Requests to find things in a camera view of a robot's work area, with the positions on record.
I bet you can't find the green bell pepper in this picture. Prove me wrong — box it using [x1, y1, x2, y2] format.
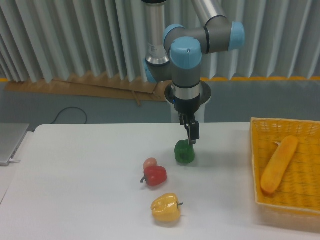
[174, 139, 195, 164]

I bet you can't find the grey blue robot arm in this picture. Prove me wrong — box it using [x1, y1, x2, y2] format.
[143, 0, 246, 145]

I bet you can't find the white pleated curtain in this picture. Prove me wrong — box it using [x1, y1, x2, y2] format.
[0, 0, 320, 82]

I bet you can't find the brown cardboard sheet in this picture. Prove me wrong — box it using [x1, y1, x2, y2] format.
[5, 72, 172, 106]

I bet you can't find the black floor cable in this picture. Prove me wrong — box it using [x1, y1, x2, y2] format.
[48, 106, 88, 125]

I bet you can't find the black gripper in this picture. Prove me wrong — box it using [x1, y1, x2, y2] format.
[173, 96, 200, 145]

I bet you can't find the silver laptop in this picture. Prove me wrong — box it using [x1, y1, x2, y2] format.
[0, 123, 29, 167]

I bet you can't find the red bell pepper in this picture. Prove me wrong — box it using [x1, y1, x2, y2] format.
[140, 165, 167, 187]

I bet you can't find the brown egg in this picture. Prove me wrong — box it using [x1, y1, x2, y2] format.
[143, 157, 158, 169]

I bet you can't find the orange bread loaf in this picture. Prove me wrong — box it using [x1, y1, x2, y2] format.
[260, 135, 299, 195]

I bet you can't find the yellow woven basket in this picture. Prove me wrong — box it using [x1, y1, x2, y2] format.
[250, 117, 320, 233]

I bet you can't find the yellow bell pepper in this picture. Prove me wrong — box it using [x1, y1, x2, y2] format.
[150, 193, 183, 223]

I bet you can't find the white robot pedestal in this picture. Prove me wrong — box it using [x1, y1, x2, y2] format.
[163, 80, 212, 124]

